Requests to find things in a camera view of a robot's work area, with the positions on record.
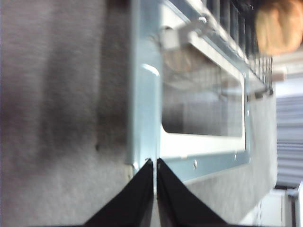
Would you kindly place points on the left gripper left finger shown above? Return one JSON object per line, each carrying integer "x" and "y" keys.
{"x": 132, "y": 203}

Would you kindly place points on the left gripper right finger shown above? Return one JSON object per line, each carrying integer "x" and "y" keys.
{"x": 180, "y": 203}

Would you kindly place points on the golden brown bread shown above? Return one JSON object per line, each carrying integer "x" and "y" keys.
{"x": 279, "y": 26}

